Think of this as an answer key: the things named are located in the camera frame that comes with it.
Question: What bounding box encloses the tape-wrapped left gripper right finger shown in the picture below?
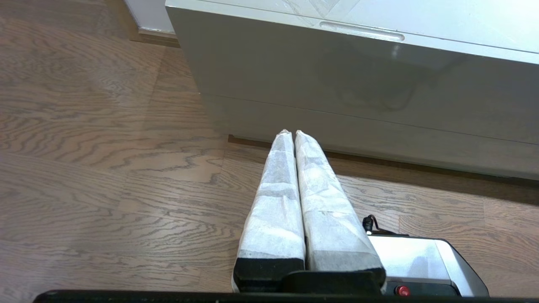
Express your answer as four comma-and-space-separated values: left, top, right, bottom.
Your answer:
295, 130, 387, 291

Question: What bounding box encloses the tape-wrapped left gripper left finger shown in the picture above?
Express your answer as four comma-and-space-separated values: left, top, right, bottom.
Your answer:
232, 130, 306, 293

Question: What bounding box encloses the white drawer with recessed handle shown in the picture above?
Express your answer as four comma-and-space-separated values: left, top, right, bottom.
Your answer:
166, 6, 539, 146

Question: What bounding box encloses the silver robot base, red button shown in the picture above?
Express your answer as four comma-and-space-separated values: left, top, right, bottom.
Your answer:
366, 235, 490, 297

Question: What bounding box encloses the black cable on robot base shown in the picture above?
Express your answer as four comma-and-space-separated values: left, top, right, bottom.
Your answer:
362, 215, 409, 236

